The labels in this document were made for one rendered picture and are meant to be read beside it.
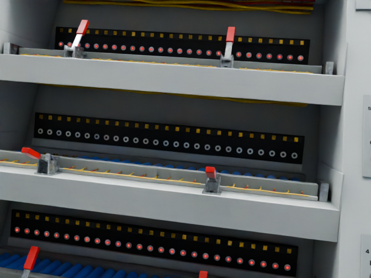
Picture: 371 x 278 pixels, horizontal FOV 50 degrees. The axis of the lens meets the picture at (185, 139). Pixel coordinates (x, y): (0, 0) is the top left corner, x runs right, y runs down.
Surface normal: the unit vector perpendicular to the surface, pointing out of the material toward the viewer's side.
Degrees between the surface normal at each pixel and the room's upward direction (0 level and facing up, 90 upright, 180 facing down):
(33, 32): 90
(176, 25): 90
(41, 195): 108
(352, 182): 90
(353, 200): 90
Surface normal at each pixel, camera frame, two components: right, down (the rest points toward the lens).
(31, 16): 0.98, 0.09
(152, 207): -0.16, 0.04
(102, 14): -0.13, -0.27
